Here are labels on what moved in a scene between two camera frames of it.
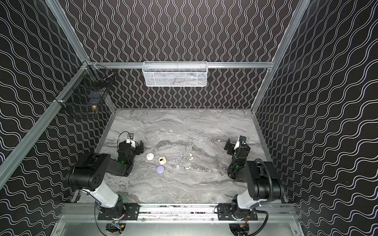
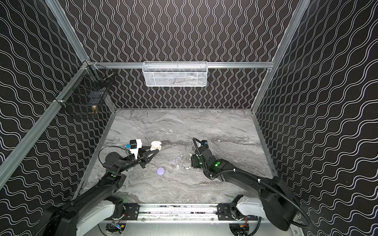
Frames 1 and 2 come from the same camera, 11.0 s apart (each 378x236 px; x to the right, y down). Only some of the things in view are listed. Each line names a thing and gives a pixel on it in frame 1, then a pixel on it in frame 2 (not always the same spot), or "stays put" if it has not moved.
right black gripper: (231, 146) -> (198, 158)
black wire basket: (89, 88) stays put
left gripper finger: (141, 147) -> (147, 155)
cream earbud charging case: (162, 160) -> (156, 145)
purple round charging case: (160, 169) stays put
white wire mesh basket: (174, 73) stays put
